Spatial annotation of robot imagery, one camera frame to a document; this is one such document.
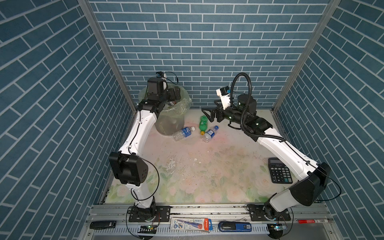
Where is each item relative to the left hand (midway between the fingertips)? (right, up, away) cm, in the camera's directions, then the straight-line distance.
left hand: (173, 89), depth 81 cm
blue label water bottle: (+5, -25, +19) cm, 32 cm away
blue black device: (+31, -65, -14) cm, 74 cm away
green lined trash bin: (-3, -16, +11) cm, 20 cm away
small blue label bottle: (+21, -26, +19) cm, 39 cm away
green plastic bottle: (+17, -21, +25) cm, 37 cm away
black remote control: (-34, -68, -9) cm, 77 cm away
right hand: (+18, -9, -11) cm, 23 cm away
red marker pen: (+69, -66, -10) cm, 96 cm away
